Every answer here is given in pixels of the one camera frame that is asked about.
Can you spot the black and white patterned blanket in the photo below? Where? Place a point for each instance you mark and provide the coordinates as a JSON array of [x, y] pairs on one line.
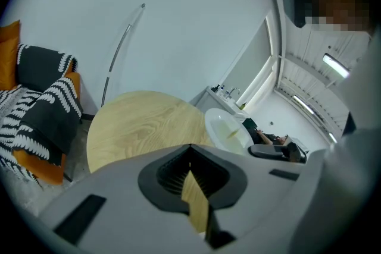
[[44, 98]]

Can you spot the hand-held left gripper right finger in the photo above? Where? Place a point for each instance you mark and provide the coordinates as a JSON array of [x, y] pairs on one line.
[[262, 196]]

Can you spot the chrome arc floor lamp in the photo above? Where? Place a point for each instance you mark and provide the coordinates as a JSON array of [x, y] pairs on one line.
[[117, 52]]

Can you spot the rectangular ceiling light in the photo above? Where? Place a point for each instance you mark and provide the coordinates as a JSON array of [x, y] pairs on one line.
[[303, 104], [335, 65], [332, 137]]

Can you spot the black chair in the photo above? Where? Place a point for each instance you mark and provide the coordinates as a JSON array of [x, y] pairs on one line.
[[249, 126]]

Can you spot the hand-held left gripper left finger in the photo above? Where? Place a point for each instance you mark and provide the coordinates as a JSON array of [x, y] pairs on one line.
[[119, 187]]

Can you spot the round wooden table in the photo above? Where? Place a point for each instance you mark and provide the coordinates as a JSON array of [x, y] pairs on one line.
[[134, 128]]

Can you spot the green bottle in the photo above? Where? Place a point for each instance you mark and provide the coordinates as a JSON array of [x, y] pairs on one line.
[[243, 106]]

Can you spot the orange armchair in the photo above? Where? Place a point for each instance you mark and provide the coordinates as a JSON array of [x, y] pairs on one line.
[[44, 169]]

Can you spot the white plate of food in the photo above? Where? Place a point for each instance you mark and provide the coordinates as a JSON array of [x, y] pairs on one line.
[[221, 131]]

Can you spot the white sink cabinet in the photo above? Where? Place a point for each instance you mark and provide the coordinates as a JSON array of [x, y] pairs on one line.
[[205, 99]]

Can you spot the grey roller blind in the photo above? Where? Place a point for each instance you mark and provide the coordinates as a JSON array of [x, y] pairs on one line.
[[253, 65]]

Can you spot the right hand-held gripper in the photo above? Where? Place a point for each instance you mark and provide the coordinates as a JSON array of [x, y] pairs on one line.
[[294, 150]]

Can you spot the chrome faucet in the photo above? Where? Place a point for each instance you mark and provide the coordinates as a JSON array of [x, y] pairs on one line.
[[235, 91]]

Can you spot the dark soap bottles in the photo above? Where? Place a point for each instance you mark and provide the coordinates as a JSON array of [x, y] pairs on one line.
[[218, 89]]

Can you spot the orange cushion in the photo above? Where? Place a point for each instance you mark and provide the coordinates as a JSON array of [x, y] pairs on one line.
[[7, 59]]

